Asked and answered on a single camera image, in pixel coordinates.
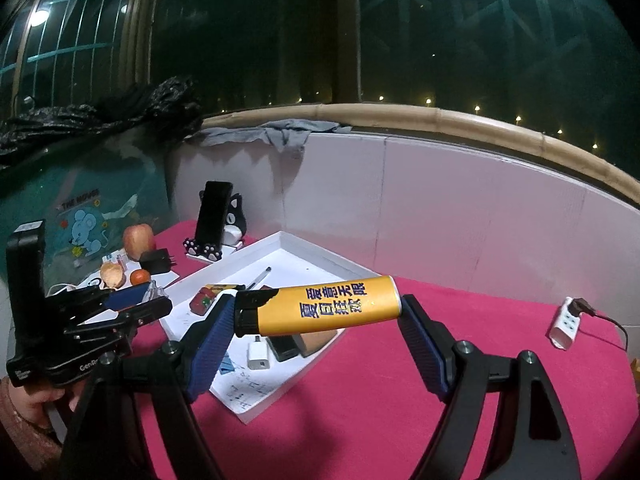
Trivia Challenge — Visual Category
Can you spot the small clear plastic piece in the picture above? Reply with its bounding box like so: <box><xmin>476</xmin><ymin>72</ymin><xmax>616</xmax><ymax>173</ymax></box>
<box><xmin>142</xmin><ymin>280</ymin><xmax>168</xmax><ymax>306</ymax></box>

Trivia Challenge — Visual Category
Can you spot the tan shell-shaped object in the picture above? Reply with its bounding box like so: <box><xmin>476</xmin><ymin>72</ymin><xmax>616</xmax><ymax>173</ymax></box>
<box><xmin>100</xmin><ymin>261</ymin><xmax>127</xmax><ymax>290</ymax></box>

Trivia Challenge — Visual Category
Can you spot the person's left forearm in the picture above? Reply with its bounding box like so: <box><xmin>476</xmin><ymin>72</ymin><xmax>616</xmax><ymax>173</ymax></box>
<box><xmin>0</xmin><ymin>375</ymin><xmax>65</xmax><ymax>480</ymax></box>

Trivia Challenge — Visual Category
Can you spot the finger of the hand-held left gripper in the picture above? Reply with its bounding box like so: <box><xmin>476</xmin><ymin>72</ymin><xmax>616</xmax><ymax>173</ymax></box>
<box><xmin>47</xmin><ymin>282</ymin><xmax>151</xmax><ymax>329</ymax></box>
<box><xmin>7</xmin><ymin>297</ymin><xmax>174</xmax><ymax>389</ymax></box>

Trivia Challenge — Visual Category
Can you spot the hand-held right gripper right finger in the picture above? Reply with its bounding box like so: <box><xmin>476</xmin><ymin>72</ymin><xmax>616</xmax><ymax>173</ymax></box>
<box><xmin>397</xmin><ymin>294</ymin><xmax>583</xmax><ymax>480</ymax></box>

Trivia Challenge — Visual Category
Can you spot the yellow lighter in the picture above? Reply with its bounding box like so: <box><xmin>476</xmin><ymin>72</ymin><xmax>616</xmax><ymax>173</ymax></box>
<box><xmin>232</xmin><ymin>276</ymin><xmax>402</xmax><ymax>338</ymax></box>

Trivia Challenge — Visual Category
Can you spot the grey cloth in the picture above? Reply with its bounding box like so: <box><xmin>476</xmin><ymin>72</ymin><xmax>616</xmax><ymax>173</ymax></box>
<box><xmin>200</xmin><ymin>119</ymin><xmax>353</xmax><ymax>158</ymax></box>

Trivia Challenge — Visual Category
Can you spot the brown tape roll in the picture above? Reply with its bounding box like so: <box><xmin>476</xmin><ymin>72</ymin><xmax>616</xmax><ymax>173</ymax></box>
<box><xmin>294</xmin><ymin>329</ymin><xmax>346</xmax><ymax>359</ymax></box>

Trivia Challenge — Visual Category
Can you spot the red small box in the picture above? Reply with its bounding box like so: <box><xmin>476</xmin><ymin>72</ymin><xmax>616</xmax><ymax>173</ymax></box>
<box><xmin>189</xmin><ymin>292</ymin><xmax>217</xmax><ymax>317</ymax></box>

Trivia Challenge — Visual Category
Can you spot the black rectangular block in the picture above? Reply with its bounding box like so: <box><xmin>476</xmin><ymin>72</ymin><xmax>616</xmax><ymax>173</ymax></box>
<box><xmin>266</xmin><ymin>334</ymin><xmax>302</xmax><ymax>364</ymax></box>

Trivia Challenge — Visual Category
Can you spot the red tablecloth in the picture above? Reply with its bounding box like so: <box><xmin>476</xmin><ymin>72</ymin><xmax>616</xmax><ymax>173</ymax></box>
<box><xmin>115</xmin><ymin>217</ymin><xmax>636</xmax><ymax>480</ymax></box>

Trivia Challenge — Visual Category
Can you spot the white charger plug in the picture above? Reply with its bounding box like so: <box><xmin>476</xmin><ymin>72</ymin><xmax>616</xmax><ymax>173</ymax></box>
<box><xmin>246</xmin><ymin>336</ymin><xmax>271</xmax><ymax>372</ymax></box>

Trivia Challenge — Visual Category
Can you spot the wooden window post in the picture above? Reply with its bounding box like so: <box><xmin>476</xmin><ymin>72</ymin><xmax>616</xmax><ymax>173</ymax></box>
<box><xmin>335</xmin><ymin>0</ymin><xmax>364</xmax><ymax>106</ymax></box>

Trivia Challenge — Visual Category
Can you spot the white tray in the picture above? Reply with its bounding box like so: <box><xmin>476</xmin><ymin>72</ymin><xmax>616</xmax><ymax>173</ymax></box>
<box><xmin>159</xmin><ymin>230</ymin><xmax>401</xmax><ymax>425</ymax></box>

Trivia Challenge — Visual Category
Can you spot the white power strip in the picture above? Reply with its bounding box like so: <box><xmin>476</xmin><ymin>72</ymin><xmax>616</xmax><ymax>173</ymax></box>
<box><xmin>546</xmin><ymin>296</ymin><xmax>583</xmax><ymax>352</ymax></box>

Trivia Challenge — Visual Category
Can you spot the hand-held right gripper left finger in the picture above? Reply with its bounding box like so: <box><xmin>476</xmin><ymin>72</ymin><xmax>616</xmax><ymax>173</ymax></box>
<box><xmin>60</xmin><ymin>292</ymin><xmax>237</xmax><ymax>480</ymax></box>

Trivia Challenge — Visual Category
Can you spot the bamboo railing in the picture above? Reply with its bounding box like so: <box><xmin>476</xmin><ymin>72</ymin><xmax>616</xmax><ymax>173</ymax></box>
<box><xmin>200</xmin><ymin>102</ymin><xmax>640</xmax><ymax>196</ymax></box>

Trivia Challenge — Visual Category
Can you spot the cartoon mouse sticker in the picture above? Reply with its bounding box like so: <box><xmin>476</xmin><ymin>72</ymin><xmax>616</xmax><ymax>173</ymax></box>
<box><xmin>55</xmin><ymin>189</ymin><xmax>142</xmax><ymax>261</ymax></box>

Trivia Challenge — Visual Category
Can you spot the person's left hand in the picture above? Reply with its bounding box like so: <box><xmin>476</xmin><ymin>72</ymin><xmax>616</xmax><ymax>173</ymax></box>
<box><xmin>15</xmin><ymin>384</ymin><xmax>84</xmax><ymax>429</ymax></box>

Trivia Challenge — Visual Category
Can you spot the pen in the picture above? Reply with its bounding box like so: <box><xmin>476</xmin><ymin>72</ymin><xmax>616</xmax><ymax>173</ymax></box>
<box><xmin>244</xmin><ymin>266</ymin><xmax>272</xmax><ymax>291</ymax></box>

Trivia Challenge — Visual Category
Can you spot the black phone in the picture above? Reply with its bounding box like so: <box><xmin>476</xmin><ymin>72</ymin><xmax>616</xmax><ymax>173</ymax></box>
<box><xmin>195</xmin><ymin>181</ymin><xmax>234</xmax><ymax>251</ymax></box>

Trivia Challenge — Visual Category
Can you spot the white cable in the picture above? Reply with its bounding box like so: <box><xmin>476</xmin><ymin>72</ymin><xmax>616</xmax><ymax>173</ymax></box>
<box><xmin>46</xmin><ymin>282</ymin><xmax>101</xmax><ymax>298</ymax></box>

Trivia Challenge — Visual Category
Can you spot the cat-shaped phone stand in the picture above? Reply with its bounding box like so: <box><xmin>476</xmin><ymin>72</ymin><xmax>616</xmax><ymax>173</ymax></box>
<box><xmin>182</xmin><ymin>191</ymin><xmax>247</xmax><ymax>263</ymax></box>

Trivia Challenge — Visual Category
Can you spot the black charger plug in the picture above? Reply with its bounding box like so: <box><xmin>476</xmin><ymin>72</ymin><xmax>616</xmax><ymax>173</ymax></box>
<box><xmin>139</xmin><ymin>249</ymin><xmax>177</xmax><ymax>276</ymax></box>

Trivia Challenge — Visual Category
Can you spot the black plastic bag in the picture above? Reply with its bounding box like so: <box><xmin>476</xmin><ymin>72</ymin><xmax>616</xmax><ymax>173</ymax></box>
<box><xmin>0</xmin><ymin>76</ymin><xmax>203</xmax><ymax>168</ymax></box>

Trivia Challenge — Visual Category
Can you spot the black power cable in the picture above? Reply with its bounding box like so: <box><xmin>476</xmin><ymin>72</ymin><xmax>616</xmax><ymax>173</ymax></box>
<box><xmin>570</xmin><ymin>297</ymin><xmax>630</xmax><ymax>356</ymax></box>

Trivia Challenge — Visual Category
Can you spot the red apple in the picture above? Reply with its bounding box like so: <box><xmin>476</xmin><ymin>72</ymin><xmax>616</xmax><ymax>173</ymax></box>
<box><xmin>122</xmin><ymin>223</ymin><xmax>157</xmax><ymax>262</ymax></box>

